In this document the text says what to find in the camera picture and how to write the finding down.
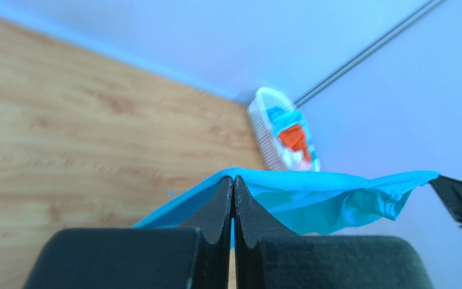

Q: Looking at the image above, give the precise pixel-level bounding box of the white shirt in basket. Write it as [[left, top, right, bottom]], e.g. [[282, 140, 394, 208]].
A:
[[280, 148, 312, 170]]

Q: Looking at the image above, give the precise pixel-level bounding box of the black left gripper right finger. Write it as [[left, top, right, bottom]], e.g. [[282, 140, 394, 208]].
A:
[[233, 176, 433, 288]]

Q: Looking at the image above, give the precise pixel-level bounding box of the teal t shirt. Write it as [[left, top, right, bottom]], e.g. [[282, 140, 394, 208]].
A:
[[134, 167, 439, 235]]

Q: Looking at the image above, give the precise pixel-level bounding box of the right corner aluminium post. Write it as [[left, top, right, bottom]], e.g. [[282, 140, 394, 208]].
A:
[[294, 0, 446, 108]]

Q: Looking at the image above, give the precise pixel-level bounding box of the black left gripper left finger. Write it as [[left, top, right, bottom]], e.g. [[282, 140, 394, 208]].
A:
[[24, 177, 233, 288]]

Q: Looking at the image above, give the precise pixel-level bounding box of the light teal shirt in basket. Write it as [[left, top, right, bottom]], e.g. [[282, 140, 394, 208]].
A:
[[266, 107, 321, 172]]

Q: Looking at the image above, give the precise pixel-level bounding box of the orange shirt in basket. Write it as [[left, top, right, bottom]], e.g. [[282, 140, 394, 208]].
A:
[[277, 124, 313, 162]]

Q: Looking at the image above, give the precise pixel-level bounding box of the white plastic laundry basket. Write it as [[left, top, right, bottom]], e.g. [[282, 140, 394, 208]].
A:
[[248, 87, 299, 171]]

